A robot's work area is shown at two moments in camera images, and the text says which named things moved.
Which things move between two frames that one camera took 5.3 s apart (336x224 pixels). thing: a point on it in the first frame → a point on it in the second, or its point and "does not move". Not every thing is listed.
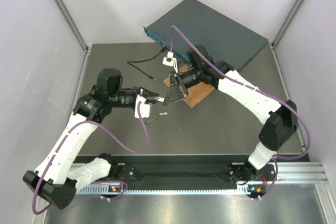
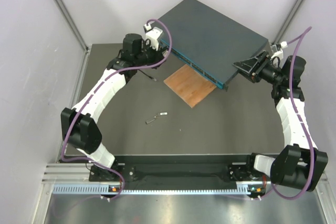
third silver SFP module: [149, 120] does not move
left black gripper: [143, 92] → [158, 55]
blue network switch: [226, 42] does not move
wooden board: [196, 93] does not move
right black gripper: [176, 92] → [252, 66]
